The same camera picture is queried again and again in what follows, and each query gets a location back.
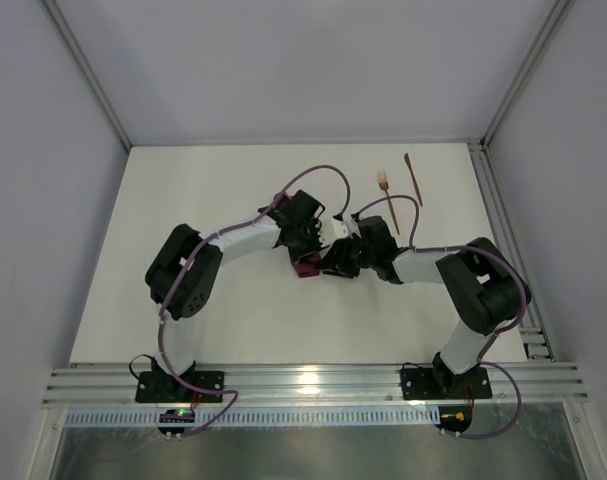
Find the aluminium right corner post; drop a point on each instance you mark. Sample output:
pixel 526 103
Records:
pixel 527 67

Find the slotted grey cable duct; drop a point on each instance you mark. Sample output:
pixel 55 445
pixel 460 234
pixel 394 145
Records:
pixel 238 416

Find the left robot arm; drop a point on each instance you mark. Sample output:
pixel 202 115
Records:
pixel 183 274

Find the aluminium front rail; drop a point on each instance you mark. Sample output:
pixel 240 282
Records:
pixel 310 385

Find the copper fork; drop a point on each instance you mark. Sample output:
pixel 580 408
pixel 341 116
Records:
pixel 383 184

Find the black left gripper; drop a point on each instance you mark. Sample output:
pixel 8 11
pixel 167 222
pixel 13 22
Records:
pixel 306 245

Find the purple satin napkin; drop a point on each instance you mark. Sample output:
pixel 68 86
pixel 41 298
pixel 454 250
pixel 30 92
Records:
pixel 293 210

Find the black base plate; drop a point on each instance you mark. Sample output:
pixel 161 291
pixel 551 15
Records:
pixel 430 383
pixel 160 387

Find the aluminium left corner post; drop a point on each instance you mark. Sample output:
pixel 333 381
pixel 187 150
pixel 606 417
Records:
pixel 73 47

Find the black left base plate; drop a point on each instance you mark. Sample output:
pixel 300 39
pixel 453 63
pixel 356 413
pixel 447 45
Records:
pixel 160 387

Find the aluminium corner post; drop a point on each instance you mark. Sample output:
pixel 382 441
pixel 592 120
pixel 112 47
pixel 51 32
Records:
pixel 73 47
pixel 527 67

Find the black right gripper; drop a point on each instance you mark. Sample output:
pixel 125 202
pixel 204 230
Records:
pixel 350 251

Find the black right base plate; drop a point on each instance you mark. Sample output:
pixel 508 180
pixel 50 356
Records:
pixel 430 383

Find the copper knife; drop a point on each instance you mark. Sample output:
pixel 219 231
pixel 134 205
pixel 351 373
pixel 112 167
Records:
pixel 414 179

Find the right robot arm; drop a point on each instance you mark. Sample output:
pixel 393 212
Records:
pixel 484 289

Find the aluminium rail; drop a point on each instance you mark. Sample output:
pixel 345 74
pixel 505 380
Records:
pixel 533 332
pixel 310 385

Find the aluminium right side rail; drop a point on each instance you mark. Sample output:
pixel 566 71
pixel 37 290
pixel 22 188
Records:
pixel 533 332

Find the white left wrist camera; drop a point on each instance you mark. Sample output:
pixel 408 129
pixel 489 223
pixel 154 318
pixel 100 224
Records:
pixel 336 229

